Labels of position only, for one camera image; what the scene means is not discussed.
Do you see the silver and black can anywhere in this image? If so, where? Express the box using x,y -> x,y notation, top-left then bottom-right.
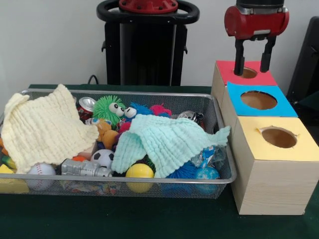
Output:
177,111 -> 205,125

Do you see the small soccer ball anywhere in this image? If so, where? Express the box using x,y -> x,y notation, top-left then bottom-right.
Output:
91,149 -> 116,170

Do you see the wooden box with three holes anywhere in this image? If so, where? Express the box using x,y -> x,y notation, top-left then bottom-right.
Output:
211,60 -> 319,216

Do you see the red soda can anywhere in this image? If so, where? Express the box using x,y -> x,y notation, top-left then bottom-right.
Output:
76,97 -> 97,122

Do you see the yellow block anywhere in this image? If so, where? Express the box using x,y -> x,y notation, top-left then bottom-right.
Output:
0,164 -> 29,195

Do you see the yellow ball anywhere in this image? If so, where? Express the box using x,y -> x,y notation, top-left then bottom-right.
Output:
125,163 -> 155,194

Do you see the black chair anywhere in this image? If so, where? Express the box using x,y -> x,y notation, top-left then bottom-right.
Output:
287,16 -> 319,125

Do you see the mint green cloth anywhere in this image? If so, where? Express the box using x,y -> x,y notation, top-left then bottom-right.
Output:
111,114 -> 231,178

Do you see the clear mesh bin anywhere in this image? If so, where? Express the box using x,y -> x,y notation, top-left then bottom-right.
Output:
0,89 -> 238,200

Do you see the orange plush toy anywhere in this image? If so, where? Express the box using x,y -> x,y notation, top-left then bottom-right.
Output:
91,118 -> 120,150

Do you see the silver robot toy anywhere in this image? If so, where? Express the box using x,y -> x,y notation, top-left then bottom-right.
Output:
61,158 -> 113,178

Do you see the blue globe ball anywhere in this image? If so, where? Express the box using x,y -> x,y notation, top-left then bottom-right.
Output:
193,166 -> 220,195

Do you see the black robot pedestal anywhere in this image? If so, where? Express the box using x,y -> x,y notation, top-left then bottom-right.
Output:
97,0 -> 200,86

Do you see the blue spiky ball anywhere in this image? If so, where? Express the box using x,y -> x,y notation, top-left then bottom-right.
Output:
164,160 -> 200,181

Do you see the blue fuzzy toy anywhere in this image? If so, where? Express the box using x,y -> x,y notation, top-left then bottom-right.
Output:
125,103 -> 155,120

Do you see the pink fuzzy toy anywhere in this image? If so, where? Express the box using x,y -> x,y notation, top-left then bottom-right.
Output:
150,104 -> 172,118

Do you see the pale yellow cloth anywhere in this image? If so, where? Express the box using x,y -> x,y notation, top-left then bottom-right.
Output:
1,84 -> 100,174

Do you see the green fuzzy toy with eyes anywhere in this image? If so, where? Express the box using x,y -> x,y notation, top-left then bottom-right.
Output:
92,95 -> 126,127

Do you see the clear plastic bottle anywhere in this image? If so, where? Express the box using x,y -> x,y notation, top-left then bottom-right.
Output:
191,146 -> 226,169

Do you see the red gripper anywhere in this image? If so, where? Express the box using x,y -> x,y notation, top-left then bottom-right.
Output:
224,5 -> 290,77

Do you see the white baseball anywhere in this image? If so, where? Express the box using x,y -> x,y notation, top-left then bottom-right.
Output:
26,162 -> 57,192

